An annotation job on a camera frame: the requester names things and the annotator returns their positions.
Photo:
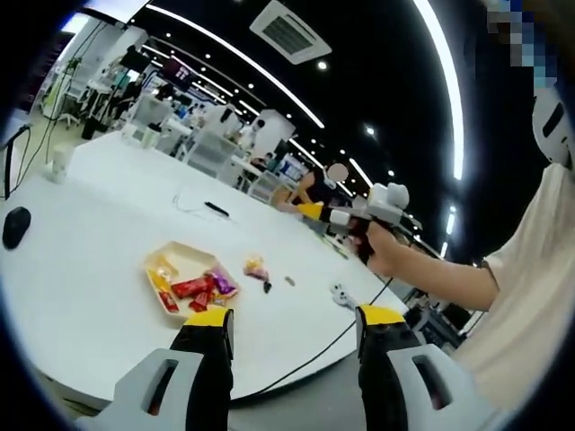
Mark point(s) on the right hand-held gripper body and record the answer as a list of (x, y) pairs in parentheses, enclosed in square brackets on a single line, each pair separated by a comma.
[(386, 206)]

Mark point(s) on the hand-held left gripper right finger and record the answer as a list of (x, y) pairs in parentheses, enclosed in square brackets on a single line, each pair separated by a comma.
[(382, 354)]

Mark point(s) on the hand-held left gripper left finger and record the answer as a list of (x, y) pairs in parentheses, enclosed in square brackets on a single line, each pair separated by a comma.
[(202, 354)]

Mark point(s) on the pile of snack packets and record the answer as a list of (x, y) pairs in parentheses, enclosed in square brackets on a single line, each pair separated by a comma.
[(193, 287)]

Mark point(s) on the small brown snack packet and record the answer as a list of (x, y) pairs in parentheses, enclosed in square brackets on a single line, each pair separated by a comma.
[(289, 280)]

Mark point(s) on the pink yellow snack packet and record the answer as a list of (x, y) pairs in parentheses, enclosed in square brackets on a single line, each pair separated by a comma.
[(256, 267)]

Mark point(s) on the cream hexagonal container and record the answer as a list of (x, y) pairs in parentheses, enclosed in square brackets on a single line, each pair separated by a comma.
[(179, 253)]

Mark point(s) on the person's right hand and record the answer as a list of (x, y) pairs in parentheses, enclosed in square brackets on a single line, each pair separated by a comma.
[(384, 249)]

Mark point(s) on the white mesh office chair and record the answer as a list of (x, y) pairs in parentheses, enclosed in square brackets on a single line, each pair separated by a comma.
[(265, 186), (211, 152)]

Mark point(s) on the white game controller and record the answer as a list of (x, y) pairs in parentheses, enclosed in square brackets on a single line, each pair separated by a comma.
[(342, 294)]

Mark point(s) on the long curved ceiling light strip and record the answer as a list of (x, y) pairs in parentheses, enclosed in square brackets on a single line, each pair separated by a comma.
[(318, 121), (457, 148)]

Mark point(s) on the operator in beige shirt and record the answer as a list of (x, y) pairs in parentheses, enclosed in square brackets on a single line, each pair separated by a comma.
[(530, 278)]

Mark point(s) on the white cup with black lid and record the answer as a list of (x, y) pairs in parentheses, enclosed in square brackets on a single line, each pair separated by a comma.
[(150, 135)]

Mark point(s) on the ceiling air conditioner vent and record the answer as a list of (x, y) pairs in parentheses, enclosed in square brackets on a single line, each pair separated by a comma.
[(292, 31)]

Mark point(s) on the white worn device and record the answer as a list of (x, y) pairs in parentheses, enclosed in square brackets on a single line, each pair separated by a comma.
[(561, 143)]

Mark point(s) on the background display screen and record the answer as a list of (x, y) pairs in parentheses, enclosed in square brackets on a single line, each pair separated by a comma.
[(178, 71)]

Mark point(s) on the black computer mouse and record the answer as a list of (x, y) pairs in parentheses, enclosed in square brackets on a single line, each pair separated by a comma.
[(16, 226)]

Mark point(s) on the white paper cup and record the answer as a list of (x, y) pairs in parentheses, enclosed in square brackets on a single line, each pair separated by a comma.
[(58, 162)]

